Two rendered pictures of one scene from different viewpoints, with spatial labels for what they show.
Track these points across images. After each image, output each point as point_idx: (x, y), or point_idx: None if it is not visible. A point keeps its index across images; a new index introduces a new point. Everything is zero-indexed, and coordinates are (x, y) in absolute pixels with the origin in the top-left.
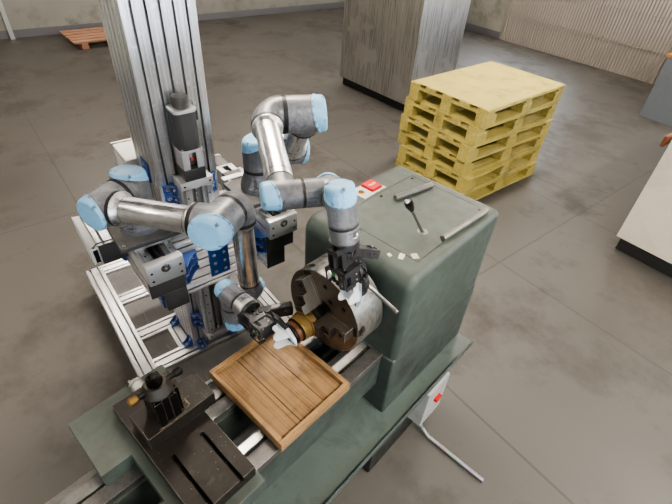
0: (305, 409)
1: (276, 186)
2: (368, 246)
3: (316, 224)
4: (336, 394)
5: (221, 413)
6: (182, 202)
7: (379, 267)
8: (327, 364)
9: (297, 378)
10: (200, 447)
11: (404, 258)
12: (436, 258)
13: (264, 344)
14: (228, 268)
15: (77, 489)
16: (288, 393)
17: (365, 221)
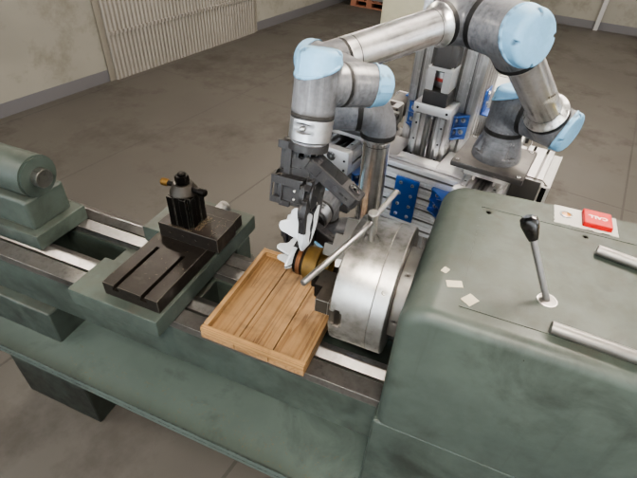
0: (253, 338)
1: (311, 44)
2: (350, 184)
3: (449, 196)
4: (281, 358)
5: (229, 278)
6: (411, 123)
7: (419, 272)
8: (331, 345)
9: (291, 318)
10: (169, 260)
11: (452, 287)
12: (491, 330)
13: None
14: (409, 219)
15: (141, 227)
16: (268, 316)
17: (499, 231)
